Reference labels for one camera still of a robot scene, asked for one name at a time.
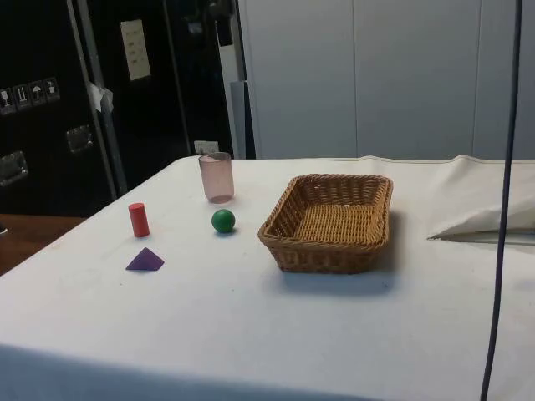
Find wicker basket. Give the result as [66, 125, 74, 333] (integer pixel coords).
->
[257, 173, 395, 276]

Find purple triangular block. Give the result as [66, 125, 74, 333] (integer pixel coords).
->
[125, 246, 166, 273]

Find see-through pink cup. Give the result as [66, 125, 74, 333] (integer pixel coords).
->
[198, 151, 235, 205]

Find pale grey locker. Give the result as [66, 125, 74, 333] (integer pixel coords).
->
[475, 0, 535, 162]
[237, 0, 356, 161]
[353, 0, 479, 160]

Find black cable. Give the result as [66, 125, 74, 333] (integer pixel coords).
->
[479, 0, 524, 401]

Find green ball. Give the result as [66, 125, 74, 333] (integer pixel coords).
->
[211, 208, 237, 234]

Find red cylinder block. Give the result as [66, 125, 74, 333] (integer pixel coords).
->
[128, 202, 150, 238]

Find black cabinet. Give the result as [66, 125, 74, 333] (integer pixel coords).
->
[0, 0, 257, 217]

